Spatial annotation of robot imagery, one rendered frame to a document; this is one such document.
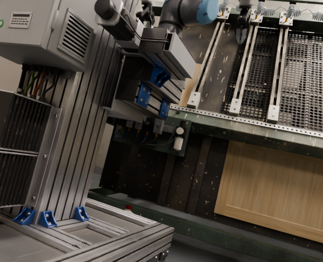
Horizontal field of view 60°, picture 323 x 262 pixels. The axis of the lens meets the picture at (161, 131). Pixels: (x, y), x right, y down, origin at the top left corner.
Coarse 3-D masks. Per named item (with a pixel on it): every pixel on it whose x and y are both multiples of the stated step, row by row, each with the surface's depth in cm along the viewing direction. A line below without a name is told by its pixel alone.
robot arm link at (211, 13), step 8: (184, 0) 122; (192, 0) 118; (200, 0) 116; (208, 0) 114; (216, 0) 119; (184, 8) 120; (192, 8) 118; (200, 8) 116; (208, 8) 116; (216, 8) 120; (184, 16) 122; (192, 16) 119; (200, 16) 117; (208, 16) 117; (216, 16) 122; (192, 24) 124; (200, 24) 122
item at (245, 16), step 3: (243, 9) 162; (246, 9) 161; (240, 12) 160; (243, 12) 159; (246, 12) 159; (240, 15) 158; (243, 15) 158; (246, 15) 157; (240, 18) 156; (243, 18) 155; (246, 18) 156; (240, 21) 156; (243, 21) 156
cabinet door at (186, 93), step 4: (196, 64) 218; (200, 64) 218; (196, 68) 216; (200, 68) 215; (196, 72) 213; (196, 76) 210; (188, 80) 208; (192, 80) 208; (188, 84) 206; (192, 84) 205; (188, 88) 203; (192, 88) 203; (184, 92) 201; (188, 92) 201; (184, 96) 199; (188, 96) 198; (180, 100) 196; (184, 100) 196; (176, 104) 194; (180, 104) 194; (184, 104) 194
